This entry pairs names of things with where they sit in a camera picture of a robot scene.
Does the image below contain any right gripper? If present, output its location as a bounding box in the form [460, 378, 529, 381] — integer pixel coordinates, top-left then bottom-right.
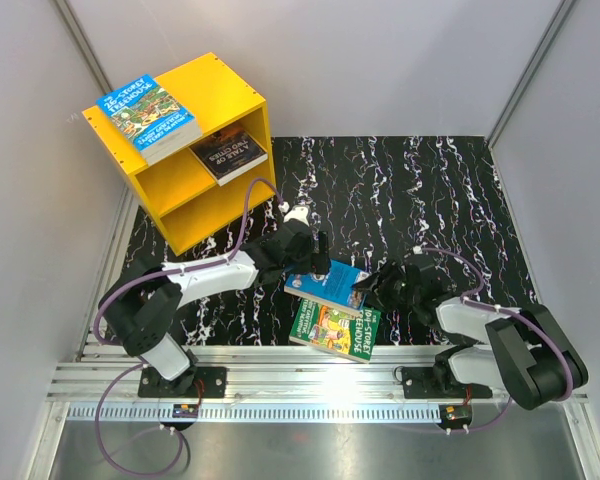
[351, 259, 420, 314]

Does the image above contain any blue paperback book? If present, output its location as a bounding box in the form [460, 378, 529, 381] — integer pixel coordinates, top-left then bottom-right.
[284, 260, 369, 317]

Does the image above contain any dark Tale of Two Cities book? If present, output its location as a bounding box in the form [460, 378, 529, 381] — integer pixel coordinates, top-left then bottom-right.
[190, 123, 268, 186]

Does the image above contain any blue 26-storey treehouse book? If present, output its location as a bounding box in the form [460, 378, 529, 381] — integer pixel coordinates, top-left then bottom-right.
[97, 74, 203, 166]

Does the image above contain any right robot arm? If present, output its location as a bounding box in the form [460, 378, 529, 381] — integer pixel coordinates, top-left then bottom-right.
[363, 255, 589, 410]

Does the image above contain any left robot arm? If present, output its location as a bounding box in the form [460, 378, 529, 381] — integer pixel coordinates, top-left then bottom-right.
[97, 219, 369, 398]

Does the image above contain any green 104-storey treehouse book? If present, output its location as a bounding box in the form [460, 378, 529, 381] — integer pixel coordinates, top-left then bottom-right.
[289, 299, 381, 363]

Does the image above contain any yellow wooden shelf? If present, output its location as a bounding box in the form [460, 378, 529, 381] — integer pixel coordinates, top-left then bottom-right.
[83, 52, 275, 255]

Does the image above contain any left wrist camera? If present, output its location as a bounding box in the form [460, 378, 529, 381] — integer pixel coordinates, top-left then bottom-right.
[278, 201, 310, 226]

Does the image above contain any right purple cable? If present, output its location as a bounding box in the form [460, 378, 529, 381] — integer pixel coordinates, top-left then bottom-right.
[412, 245, 577, 431]

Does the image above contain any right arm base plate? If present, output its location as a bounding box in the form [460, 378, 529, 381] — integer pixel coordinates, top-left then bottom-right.
[393, 366, 493, 400]

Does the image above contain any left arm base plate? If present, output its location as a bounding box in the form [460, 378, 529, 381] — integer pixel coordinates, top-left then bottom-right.
[138, 367, 228, 399]

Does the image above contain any aluminium mounting rail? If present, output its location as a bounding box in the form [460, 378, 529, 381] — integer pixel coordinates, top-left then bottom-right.
[44, 342, 592, 407]

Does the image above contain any white slotted cable duct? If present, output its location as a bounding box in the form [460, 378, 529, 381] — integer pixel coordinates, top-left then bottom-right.
[68, 402, 441, 424]

